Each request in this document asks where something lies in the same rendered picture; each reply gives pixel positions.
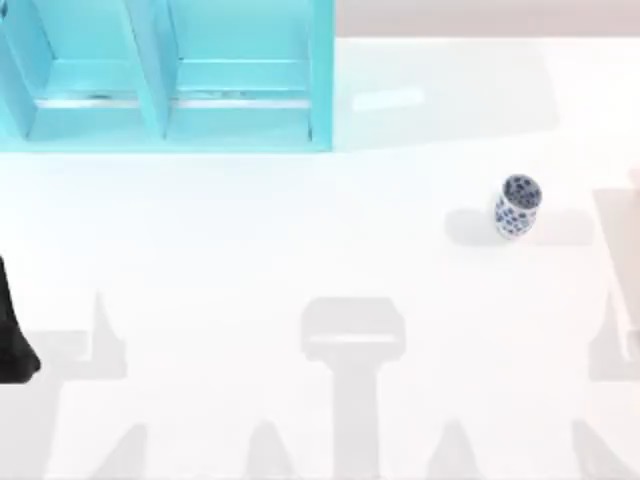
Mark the light blue rack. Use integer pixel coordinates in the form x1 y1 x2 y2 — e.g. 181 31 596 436
0 0 336 154

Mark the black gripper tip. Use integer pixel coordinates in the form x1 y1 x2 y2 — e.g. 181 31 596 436
0 255 42 385

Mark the blue and white cup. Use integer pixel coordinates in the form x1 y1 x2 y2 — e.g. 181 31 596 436
494 173 544 240

